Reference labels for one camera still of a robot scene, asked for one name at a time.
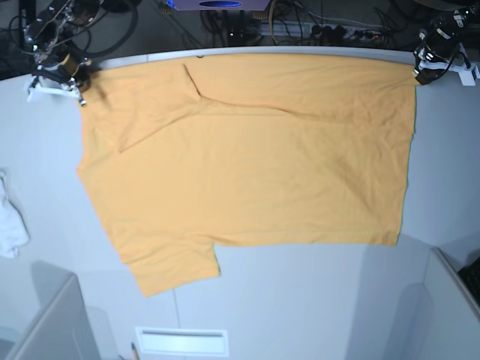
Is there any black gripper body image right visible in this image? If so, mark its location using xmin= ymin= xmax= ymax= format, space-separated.
xmin=413 ymin=29 xmax=463 ymax=70

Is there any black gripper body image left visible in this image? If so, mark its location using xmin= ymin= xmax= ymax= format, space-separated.
xmin=35 ymin=47 xmax=91 ymax=81

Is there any orange T-shirt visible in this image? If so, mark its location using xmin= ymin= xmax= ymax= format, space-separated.
xmin=77 ymin=54 xmax=416 ymax=296

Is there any blue grey device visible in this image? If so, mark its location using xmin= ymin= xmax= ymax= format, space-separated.
xmin=167 ymin=0 xmax=271 ymax=11

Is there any white cloth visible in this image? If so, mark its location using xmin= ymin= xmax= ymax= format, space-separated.
xmin=1 ymin=169 xmax=30 ymax=259

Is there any black keyboard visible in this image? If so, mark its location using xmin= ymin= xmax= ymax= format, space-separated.
xmin=458 ymin=258 xmax=480 ymax=302

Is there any grey box right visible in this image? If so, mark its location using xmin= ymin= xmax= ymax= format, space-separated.
xmin=397 ymin=247 xmax=480 ymax=360

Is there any grey box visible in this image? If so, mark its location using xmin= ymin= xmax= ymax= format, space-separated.
xmin=1 ymin=272 xmax=101 ymax=359
xmin=397 ymin=247 xmax=480 ymax=360

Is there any grey box left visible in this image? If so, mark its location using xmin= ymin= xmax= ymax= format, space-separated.
xmin=1 ymin=272 xmax=101 ymax=359

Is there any white paper label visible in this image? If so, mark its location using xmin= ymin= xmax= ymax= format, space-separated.
xmin=135 ymin=327 xmax=230 ymax=357

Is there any pencil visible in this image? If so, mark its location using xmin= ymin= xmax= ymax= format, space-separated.
xmin=131 ymin=343 xmax=140 ymax=360

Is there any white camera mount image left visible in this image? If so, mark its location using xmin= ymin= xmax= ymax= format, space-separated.
xmin=25 ymin=75 xmax=87 ymax=107

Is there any white camera mount image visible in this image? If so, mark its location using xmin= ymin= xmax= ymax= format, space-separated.
xmin=25 ymin=75 xmax=87 ymax=107
xmin=412 ymin=43 xmax=480 ymax=86

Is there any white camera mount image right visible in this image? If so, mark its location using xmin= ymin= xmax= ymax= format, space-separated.
xmin=412 ymin=43 xmax=480 ymax=86

